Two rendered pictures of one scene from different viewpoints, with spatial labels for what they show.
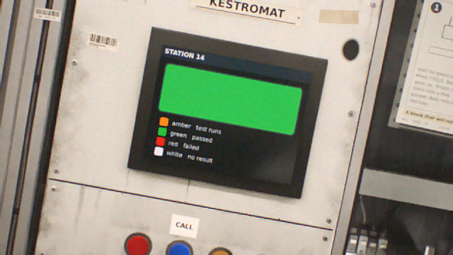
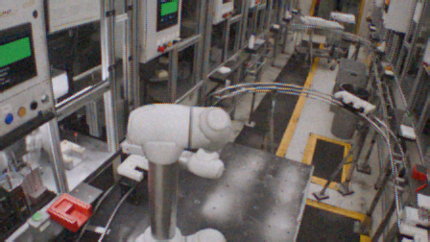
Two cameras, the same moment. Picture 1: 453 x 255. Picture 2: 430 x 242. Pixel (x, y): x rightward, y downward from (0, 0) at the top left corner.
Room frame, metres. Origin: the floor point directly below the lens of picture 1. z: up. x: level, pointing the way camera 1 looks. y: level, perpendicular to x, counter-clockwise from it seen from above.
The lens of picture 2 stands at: (0.29, 0.59, 1.98)
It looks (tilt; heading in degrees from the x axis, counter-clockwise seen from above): 30 degrees down; 292
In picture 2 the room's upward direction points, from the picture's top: 5 degrees clockwise
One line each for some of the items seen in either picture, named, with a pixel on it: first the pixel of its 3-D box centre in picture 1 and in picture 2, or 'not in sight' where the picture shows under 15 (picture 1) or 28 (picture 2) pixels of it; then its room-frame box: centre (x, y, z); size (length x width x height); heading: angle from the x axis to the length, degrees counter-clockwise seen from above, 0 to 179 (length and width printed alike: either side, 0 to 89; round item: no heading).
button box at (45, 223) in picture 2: not in sight; (39, 227); (1.18, 0.08, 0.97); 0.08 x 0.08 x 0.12; 2
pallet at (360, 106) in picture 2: not in sight; (353, 104); (0.08, -2.32, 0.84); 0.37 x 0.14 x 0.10; 150
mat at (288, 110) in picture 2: not in sight; (297, 75); (1.00, -5.08, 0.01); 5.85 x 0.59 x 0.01; 92
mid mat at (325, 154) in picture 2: not in sight; (327, 158); (0.15, -2.64, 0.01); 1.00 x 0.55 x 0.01; 92
